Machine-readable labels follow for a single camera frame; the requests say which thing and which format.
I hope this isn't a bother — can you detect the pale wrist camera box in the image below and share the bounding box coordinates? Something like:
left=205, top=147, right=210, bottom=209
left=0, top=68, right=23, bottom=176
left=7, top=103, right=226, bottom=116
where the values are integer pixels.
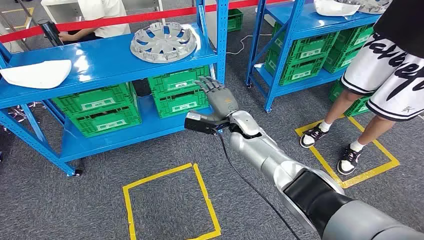
left=184, top=111, right=231, bottom=136

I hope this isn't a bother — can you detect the black barrier post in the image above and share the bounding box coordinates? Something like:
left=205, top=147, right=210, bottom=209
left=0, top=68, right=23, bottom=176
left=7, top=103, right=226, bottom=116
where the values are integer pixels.
left=37, top=18, right=64, bottom=47

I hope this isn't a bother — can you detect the white curved plastic part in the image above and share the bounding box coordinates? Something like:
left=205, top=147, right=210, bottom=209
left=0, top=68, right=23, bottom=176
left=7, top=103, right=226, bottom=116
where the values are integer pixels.
left=312, top=0, right=362, bottom=17
left=0, top=59, right=73, bottom=90

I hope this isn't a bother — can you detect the white cable with plug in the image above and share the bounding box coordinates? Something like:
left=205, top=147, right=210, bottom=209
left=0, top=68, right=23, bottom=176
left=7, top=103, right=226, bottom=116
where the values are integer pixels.
left=226, top=33, right=273, bottom=56

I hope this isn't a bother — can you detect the person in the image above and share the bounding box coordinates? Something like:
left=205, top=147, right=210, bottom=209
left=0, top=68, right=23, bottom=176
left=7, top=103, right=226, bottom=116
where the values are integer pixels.
left=299, top=0, right=424, bottom=176
left=57, top=0, right=132, bottom=43

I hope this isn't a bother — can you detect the blue metal shelf rack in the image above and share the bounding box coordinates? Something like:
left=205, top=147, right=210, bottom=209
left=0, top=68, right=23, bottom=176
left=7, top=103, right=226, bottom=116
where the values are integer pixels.
left=245, top=0, right=382, bottom=114
left=0, top=0, right=230, bottom=177

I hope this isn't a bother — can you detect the black camera cable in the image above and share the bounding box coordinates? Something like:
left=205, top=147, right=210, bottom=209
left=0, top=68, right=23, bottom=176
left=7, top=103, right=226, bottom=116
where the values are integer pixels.
left=213, top=129, right=302, bottom=240

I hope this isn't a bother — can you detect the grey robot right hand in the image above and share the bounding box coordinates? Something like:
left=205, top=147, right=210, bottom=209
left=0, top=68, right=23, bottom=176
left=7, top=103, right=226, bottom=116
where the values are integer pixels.
left=194, top=76, right=239, bottom=123

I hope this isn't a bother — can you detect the grey plastic wheel cover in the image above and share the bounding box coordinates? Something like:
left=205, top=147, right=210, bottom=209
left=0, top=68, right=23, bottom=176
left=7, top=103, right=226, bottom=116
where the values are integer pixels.
left=129, top=22, right=198, bottom=64
left=334, top=0, right=393, bottom=15

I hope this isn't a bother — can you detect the red barrier belt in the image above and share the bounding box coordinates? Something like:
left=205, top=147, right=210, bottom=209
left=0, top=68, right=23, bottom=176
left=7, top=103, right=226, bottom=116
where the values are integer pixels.
left=0, top=0, right=289, bottom=44

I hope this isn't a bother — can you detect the chrome swivel stool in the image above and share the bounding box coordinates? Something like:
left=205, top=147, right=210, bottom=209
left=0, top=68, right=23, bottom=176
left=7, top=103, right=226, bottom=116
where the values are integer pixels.
left=6, top=100, right=47, bottom=124

